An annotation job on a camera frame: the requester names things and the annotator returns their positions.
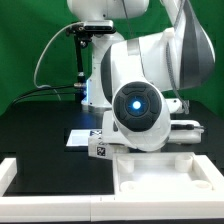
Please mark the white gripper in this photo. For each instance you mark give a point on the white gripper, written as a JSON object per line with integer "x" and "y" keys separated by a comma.
{"x": 163, "y": 131}

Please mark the white square table top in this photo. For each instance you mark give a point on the white square table top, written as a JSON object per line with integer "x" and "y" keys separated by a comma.
{"x": 167, "y": 177}

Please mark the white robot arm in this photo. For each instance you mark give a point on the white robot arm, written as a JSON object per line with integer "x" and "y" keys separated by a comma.
{"x": 130, "y": 76}

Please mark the white marker sheet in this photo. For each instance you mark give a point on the white marker sheet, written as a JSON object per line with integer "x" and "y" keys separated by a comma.
{"x": 79, "y": 137}

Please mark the white obstacle fence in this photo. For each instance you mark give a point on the white obstacle fence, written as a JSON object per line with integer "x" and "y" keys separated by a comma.
{"x": 94, "y": 208}

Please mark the black camera on stand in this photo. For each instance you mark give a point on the black camera on stand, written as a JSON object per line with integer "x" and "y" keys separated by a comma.
{"x": 83, "y": 33}

